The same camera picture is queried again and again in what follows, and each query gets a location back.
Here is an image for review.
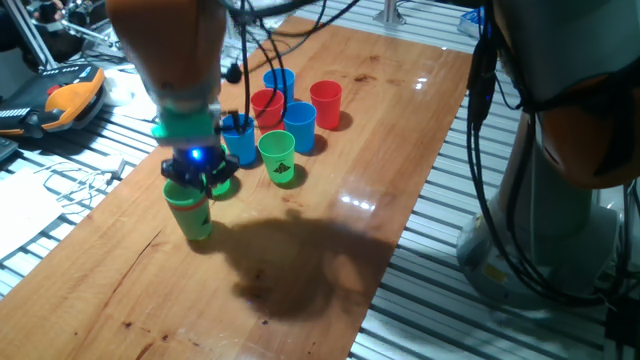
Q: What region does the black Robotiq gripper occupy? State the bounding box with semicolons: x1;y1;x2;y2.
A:
160;144;241;200

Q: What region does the red plastic cup with print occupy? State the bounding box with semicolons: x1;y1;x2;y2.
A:
169;198;209;213

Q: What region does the plain green plastic cup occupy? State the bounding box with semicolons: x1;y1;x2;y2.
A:
169;204;214;242

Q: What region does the blue plastic cup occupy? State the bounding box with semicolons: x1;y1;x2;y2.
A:
219;113;258;166
282;101;318;154
262;67;296;105

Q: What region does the white charger adapter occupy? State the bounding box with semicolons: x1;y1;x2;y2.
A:
99;154;126;179

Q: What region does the white paper sheet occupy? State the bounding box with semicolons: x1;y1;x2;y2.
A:
107;69;159;122
0;167;65;259

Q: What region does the white rounded object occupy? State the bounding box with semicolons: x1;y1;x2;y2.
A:
102;68;135;107

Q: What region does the orange and black teach pendant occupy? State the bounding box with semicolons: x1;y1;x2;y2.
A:
0;63;107;139

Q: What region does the black computer keyboard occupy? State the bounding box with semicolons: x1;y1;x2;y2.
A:
0;137;20;162

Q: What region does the grey metal bar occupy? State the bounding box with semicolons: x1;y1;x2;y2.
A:
5;0;57;70

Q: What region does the blue tissue pack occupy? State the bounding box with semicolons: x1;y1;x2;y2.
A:
457;5;487;40

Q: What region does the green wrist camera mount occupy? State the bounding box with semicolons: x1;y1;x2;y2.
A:
150;102;224;149

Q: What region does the white charger cable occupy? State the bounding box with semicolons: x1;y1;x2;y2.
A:
32;159;119;204

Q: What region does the aluminium frame post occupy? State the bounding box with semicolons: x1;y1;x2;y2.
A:
373;0;407;26

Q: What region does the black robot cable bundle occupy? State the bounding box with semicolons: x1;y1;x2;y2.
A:
217;0;640;307

